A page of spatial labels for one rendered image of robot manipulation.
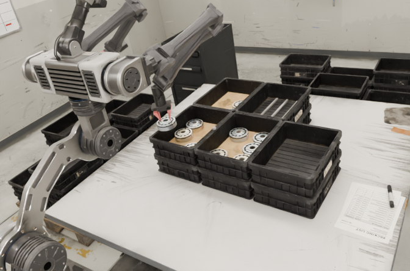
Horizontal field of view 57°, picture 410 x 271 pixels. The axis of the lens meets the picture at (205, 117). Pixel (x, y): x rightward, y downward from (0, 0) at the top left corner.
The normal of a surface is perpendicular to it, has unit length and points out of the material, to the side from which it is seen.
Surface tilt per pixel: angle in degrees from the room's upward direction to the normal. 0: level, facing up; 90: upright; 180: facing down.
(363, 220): 0
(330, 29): 90
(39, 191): 90
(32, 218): 90
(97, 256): 0
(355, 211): 0
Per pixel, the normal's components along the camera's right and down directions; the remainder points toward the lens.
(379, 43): -0.52, 0.48
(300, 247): -0.16, -0.87
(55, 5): 0.84, 0.14
